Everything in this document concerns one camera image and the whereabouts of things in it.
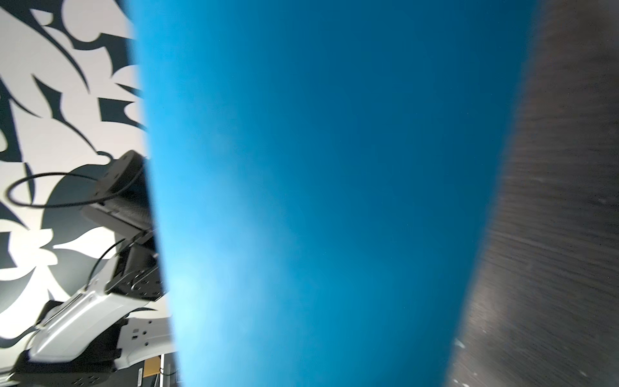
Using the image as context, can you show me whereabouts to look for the yellow plastic packet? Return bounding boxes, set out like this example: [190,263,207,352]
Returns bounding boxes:
[143,356,161,378]

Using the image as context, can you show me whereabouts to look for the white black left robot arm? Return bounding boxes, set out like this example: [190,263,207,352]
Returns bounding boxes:
[1,243,175,386]

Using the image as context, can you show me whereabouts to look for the black camera cable loop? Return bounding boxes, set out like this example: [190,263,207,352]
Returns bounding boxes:
[5,164,146,210]

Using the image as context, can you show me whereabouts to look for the blue rectangular paper sheet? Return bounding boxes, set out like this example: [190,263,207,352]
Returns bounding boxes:
[127,1,537,386]

